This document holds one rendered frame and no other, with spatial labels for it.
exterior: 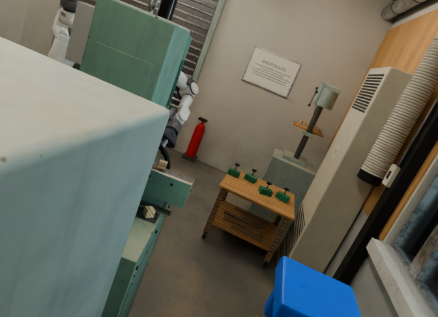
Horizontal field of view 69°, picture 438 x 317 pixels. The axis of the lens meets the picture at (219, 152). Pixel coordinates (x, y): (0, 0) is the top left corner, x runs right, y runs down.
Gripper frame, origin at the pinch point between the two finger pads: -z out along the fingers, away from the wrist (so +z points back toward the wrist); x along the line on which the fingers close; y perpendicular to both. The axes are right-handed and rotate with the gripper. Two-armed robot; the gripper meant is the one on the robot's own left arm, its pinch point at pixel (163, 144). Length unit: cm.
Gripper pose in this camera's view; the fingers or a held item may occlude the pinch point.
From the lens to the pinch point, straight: 180.2
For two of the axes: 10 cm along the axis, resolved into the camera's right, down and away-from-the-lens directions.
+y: 7.6, -3.0, -5.7
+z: 2.5, -6.8, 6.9
